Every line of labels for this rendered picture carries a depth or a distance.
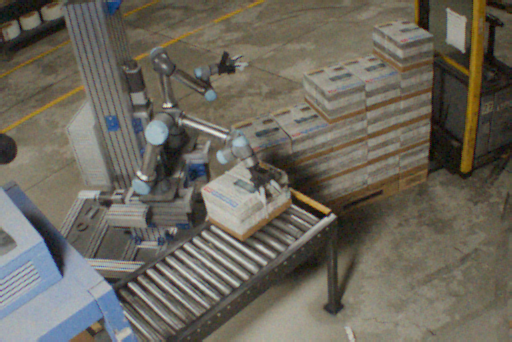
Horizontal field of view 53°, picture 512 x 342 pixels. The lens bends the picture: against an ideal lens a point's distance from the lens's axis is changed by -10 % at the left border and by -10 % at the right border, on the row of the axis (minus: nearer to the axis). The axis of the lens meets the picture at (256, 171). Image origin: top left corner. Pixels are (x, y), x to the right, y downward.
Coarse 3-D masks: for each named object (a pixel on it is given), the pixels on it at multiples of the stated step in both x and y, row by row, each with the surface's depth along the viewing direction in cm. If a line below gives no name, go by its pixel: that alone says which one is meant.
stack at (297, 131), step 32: (256, 128) 379; (288, 128) 375; (320, 128) 370; (352, 128) 381; (384, 128) 393; (288, 160) 374; (320, 160) 385; (352, 160) 397; (384, 160) 410; (320, 192) 402; (384, 192) 429
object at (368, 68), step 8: (368, 56) 395; (344, 64) 388; (352, 64) 387; (360, 64) 386; (368, 64) 385; (376, 64) 384; (384, 64) 383; (352, 72) 378; (360, 72) 377; (368, 72) 376; (376, 72) 375; (384, 72) 374; (392, 72) 373; (368, 80) 366; (376, 80) 366
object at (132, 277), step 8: (208, 224) 313; (192, 232) 310; (200, 232) 309; (184, 240) 305; (168, 248) 302; (176, 248) 301; (160, 256) 297; (144, 264) 294; (152, 264) 293; (136, 272) 289; (144, 272) 290; (160, 272) 298; (120, 280) 286; (128, 280) 285; (112, 288) 281; (120, 288) 281
